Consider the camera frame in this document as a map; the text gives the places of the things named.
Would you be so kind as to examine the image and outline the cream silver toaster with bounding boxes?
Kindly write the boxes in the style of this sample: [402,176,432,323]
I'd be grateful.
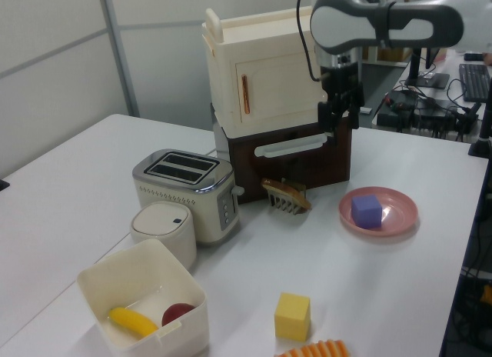
[132,148,245,247]

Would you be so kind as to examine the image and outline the purple foam cube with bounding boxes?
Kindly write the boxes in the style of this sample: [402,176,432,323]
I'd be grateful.
[351,194,384,230]

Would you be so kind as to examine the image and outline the pink plate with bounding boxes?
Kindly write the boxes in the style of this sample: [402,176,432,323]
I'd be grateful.
[337,186,419,238]

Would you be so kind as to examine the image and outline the beige background box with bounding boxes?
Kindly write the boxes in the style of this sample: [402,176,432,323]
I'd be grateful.
[361,45,412,67]

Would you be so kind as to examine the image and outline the white plastic container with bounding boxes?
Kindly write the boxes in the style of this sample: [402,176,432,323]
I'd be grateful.
[76,239,211,357]

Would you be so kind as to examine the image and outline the black keyboard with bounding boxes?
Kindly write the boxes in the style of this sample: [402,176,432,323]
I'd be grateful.
[459,63,492,102]

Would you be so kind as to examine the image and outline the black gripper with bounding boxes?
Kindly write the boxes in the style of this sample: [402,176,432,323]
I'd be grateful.
[317,62,365,146]

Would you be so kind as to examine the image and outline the yellow toy banana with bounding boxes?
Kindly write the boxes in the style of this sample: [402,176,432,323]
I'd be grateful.
[108,306,159,339]

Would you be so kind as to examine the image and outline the black clamp pole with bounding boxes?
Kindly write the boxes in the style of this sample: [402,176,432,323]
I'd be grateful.
[467,98,492,158]

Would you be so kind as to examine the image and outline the brown box with white handle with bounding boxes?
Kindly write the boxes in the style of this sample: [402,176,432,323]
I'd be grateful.
[226,112,353,204]

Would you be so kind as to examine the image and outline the red toy apple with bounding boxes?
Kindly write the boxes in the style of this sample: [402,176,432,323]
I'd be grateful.
[161,302,196,327]

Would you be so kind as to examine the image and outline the orange striped toy food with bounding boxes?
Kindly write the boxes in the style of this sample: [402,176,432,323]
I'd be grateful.
[274,338,351,357]

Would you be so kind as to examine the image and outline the small white lidded bin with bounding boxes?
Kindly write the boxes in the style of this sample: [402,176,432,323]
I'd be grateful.
[129,202,198,270]

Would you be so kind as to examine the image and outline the cream toy cabinet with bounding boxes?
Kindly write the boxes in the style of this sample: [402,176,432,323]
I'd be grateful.
[201,5,328,139]

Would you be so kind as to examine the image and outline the black electronics with cables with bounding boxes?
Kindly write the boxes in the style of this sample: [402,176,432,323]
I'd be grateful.
[376,88,482,142]

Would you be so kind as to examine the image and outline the yellow foam cube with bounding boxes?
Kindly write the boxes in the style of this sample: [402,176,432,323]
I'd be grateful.
[274,292,311,342]

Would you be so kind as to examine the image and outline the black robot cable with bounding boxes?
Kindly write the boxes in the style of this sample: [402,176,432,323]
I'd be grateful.
[295,0,323,83]

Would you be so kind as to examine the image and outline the black monitor stand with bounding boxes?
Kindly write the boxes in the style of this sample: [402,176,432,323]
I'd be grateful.
[404,47,450,90]

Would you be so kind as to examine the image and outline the metal toast rack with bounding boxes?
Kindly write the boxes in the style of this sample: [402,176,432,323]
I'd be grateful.
[267,178,308,216]

